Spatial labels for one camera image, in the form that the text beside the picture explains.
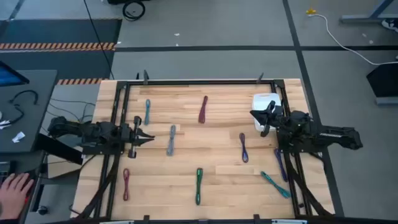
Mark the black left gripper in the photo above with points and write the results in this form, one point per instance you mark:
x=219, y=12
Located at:
x=132, y=135

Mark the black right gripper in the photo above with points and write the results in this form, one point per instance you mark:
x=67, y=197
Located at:
x=275, y=115

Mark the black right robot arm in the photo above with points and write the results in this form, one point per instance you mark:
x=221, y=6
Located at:
x=326, y=135

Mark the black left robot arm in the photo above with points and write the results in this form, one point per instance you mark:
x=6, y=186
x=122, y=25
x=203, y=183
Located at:
x=93, y=130

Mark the white plastic bin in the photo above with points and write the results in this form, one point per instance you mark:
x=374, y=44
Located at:
x=260, y=101

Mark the grey desk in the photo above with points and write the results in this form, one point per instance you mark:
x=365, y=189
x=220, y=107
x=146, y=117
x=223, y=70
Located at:
x=34, y=118

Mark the small yellow object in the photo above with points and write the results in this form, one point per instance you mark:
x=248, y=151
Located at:
x=311, y=12

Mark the white paper scrap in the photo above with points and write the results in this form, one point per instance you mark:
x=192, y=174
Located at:
x=18, y=137
x=4, y=124

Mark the black caster wheel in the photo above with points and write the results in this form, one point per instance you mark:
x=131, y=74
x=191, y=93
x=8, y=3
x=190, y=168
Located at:
x=42, y=210

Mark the black box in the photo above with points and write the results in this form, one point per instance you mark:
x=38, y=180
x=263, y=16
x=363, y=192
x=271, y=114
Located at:
x=384, y=81

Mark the dark hazard-striped floor mat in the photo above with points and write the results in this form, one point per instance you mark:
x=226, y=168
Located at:
x=62, y=31

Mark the blue-grey metal table leg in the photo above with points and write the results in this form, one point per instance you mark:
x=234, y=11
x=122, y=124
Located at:
x=357, y=19

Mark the person's hand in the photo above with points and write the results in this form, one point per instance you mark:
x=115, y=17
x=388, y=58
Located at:
x=14, y=196

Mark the black keyboard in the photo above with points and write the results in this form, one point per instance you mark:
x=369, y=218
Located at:
x=4, y=169

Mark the computer monitor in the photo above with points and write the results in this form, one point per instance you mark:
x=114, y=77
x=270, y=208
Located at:
x=9, y=77

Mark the person's shoe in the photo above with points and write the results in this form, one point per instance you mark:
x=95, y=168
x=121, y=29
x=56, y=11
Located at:
x=391, y=25

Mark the black aluminium table frame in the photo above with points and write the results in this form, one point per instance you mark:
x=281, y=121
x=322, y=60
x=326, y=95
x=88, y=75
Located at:
x=202, y=82

